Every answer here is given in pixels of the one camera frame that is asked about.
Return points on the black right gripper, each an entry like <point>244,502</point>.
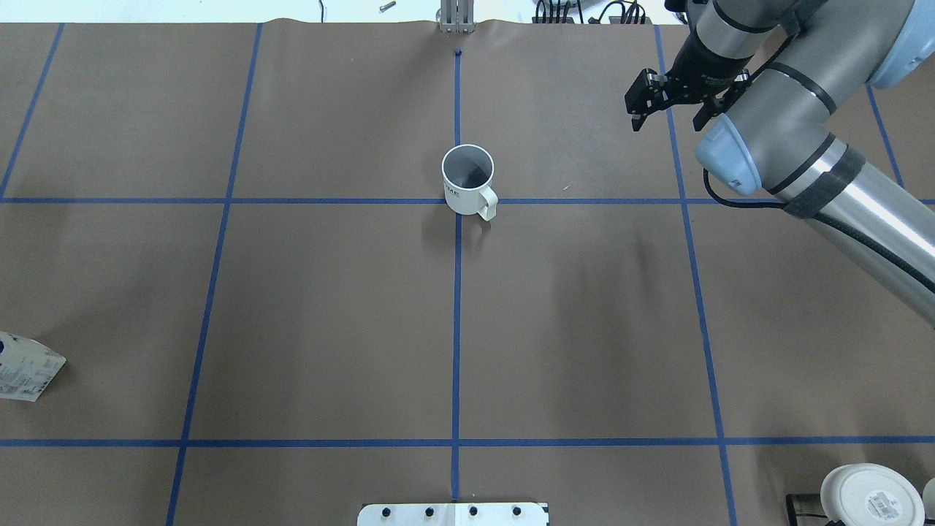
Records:
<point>705,66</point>

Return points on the white ceramic mug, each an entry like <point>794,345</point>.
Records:
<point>467,174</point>

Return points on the Pascal whole milk carton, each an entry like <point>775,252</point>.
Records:
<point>27,367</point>

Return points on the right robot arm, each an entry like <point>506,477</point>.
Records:
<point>766,76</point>

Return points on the white cup at edge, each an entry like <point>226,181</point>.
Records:
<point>928,499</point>

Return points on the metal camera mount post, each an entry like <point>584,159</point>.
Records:
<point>456,17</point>

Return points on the metal base plate with bolts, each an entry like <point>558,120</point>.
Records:
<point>490,513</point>

